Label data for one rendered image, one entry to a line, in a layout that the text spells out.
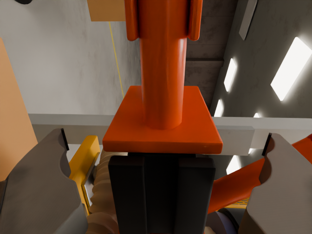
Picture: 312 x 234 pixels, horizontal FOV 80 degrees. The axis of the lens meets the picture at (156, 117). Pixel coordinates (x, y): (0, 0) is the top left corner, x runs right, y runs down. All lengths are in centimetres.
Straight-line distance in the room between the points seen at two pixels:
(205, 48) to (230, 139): 837
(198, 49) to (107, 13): 798
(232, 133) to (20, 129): 108
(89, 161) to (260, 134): 121
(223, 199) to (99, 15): 165
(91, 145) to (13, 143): 16
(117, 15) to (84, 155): 147
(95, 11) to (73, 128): 92
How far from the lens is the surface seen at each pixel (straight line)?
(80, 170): 28
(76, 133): 139
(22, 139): 44
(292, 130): 147
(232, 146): 130
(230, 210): 33
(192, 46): 935
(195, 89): 16
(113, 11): 169
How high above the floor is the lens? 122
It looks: 3 degrees down
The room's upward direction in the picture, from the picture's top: 91 degrees clockwise
